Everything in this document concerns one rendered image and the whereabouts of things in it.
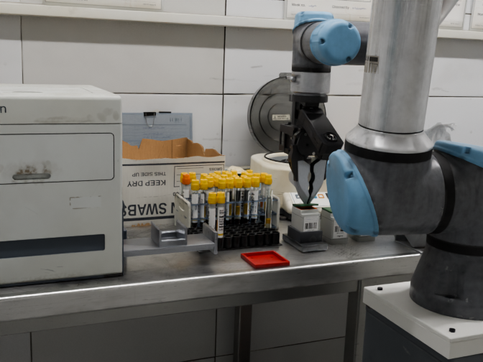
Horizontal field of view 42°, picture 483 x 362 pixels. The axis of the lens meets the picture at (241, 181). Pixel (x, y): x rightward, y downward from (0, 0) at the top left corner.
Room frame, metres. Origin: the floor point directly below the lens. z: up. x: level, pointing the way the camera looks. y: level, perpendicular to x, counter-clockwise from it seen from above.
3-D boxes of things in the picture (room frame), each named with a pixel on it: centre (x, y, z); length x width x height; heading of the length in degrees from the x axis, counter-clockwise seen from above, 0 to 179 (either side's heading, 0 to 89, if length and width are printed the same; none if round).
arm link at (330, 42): (1.13, -0.16, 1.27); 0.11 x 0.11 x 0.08; 11
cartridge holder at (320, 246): (1.21, -0.13, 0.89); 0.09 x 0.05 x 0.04; 23
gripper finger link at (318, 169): (1.23, -0.14, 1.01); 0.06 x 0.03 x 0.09; 23
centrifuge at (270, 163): (1.54, -0.16, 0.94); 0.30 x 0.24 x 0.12; 14
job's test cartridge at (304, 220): (1.21, -0.13, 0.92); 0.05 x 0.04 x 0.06; 23
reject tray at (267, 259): (1.10, -0.05, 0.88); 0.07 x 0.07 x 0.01; 23
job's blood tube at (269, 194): (1.24, -0.06, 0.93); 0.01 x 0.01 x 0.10
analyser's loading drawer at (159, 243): (1.06, 0.15, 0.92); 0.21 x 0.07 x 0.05; 113
